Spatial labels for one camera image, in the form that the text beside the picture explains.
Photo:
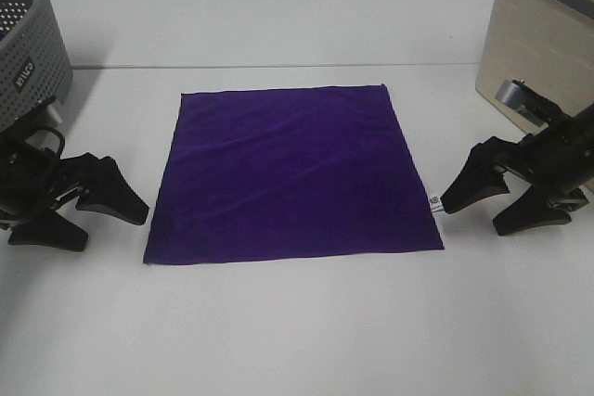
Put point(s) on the white towel care label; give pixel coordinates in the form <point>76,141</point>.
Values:
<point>435,203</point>

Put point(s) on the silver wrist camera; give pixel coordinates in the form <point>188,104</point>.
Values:
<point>520,97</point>
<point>45,116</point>

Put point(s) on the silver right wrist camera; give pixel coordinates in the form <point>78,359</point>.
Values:
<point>520,97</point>

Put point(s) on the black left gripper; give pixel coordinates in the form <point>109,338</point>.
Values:
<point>36,180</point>

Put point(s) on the purple towel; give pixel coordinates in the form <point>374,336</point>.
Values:
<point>274,174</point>

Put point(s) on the beige fabric storage box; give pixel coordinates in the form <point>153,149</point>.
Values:
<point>546,43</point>

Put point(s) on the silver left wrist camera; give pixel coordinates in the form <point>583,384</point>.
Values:
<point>45,116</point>

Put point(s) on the grey perforated plastic basket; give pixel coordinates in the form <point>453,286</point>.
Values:
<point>34,62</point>

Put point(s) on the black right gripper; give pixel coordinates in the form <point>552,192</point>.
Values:
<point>555,162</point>

